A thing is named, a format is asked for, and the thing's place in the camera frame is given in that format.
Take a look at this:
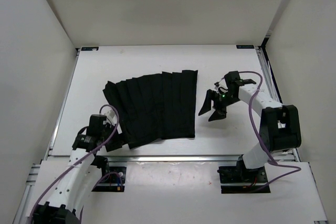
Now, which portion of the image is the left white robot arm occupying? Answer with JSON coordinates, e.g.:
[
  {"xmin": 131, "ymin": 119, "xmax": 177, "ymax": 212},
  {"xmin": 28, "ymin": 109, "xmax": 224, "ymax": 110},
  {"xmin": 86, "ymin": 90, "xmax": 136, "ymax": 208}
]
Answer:
[{"xmin": 28, "ymin": 109, "xmax": 119, "ymax": 223}]

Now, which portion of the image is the left blue corner label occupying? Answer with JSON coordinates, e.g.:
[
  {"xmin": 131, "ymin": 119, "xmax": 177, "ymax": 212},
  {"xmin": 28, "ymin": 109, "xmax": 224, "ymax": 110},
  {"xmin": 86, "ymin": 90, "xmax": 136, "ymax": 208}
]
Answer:
[{"xmin": 81, "ymin": 47, "xmax": 99, "ymax": 51}]

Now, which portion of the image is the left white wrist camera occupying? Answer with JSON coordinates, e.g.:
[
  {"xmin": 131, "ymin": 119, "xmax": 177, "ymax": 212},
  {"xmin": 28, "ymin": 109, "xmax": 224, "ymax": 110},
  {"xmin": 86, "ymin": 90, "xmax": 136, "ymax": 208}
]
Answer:
[{"xmin": 105, "ymin": 110, "xmax": 118, "ymax": 125}]

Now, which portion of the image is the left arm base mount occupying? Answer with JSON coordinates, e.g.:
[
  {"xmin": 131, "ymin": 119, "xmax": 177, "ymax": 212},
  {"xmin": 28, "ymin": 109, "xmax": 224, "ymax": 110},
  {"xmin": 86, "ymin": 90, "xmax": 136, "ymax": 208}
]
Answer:
[{"xmin": 92, "ymin": 157, "xmax": 127, "ymax": 193}]

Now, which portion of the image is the black pleated skirt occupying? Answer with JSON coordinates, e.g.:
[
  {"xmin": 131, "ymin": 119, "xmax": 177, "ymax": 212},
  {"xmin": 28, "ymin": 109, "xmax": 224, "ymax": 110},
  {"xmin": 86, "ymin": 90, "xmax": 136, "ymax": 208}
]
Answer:
[{"xmin": 103, "ymin": 70, "xmax": 198, "ymax": 149}]

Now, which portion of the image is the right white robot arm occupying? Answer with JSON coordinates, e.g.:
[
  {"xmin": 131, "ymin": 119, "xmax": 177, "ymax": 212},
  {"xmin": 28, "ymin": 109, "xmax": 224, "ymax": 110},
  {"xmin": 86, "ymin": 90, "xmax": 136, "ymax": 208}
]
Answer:
[{"xmin": 199, "ymin": 71, "xmax": 302, "ymax": 182}]

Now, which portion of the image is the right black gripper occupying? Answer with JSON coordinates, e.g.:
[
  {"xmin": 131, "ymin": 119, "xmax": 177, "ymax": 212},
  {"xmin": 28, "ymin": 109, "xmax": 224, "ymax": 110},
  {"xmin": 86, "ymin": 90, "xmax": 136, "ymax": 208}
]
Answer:
[{"xmin": 198, "ymin": 89, "xmax": 240, "ymax": 122}]

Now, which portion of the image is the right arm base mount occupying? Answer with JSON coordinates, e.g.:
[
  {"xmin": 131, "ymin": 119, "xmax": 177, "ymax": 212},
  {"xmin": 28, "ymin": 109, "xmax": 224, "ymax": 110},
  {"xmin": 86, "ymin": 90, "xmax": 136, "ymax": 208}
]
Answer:
[{"xmin": 217, "ymin": 160, "xmax": 270, "ymax": 194}]

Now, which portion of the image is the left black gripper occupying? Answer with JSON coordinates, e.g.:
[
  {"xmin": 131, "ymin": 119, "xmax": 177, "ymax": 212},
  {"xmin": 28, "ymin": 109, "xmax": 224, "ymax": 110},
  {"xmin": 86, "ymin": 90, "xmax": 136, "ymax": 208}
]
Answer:
[{"xmin": 100, "ymin": 120, "xmax": 135, "ymax": 152}]

